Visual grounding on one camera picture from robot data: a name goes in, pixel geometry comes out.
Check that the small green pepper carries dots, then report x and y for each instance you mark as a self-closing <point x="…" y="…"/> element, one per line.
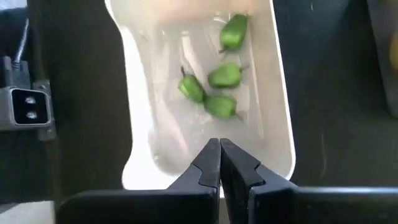
<point x="225" y="75"/>
<point x="233" y="32"/>
<point x="191" y="88"/>
<point x="220" y="106"/>

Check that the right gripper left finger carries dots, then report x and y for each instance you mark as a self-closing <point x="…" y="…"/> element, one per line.
<point x="140" y="208"/>

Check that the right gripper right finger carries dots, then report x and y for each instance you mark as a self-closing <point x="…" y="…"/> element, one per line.
<point x="311" y="208"/>

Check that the light grey plastic bin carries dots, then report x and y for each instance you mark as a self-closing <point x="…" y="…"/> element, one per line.
<point x="174" y="140"/>

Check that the black table mat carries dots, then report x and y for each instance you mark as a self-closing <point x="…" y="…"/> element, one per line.
<point x="326" y="93"/>

